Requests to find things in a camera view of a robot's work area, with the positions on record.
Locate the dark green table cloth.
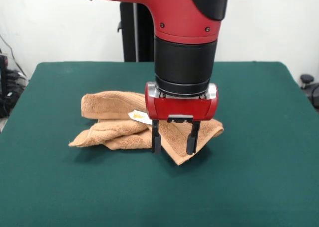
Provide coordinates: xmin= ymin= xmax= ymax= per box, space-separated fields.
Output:
xmin=0 ymin=61 xmax=319 ymax=227

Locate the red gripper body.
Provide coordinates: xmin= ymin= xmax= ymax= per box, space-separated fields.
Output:
xmin=145 ymin=82 xmax=219 ymax=124

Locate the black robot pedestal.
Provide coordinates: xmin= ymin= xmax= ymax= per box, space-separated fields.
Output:
xmin=117 ymin=1 xmax=155 ymax=62

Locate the black upright device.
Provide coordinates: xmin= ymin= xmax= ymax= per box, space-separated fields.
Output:
xmin=0 ymin=53 xmax=9 ymax=98

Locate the tan terry towel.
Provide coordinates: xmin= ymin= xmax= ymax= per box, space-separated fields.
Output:
xmin=68 ymin=91 xmax=224 ymax=166

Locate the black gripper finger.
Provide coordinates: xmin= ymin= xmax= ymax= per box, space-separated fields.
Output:
xmin=186 ymin=121 xmax=201 ymax=155
xmin=151 ymin=119 xmax=162 ymax=155

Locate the black cable bundle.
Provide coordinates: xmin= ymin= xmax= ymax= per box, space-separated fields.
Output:
xmin=0 ymin=86 xmax=25 ymax=119

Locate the office chair base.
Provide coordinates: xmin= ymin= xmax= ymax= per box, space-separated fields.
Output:
xmin=300 ymin=74 xmax=319 ymax=113

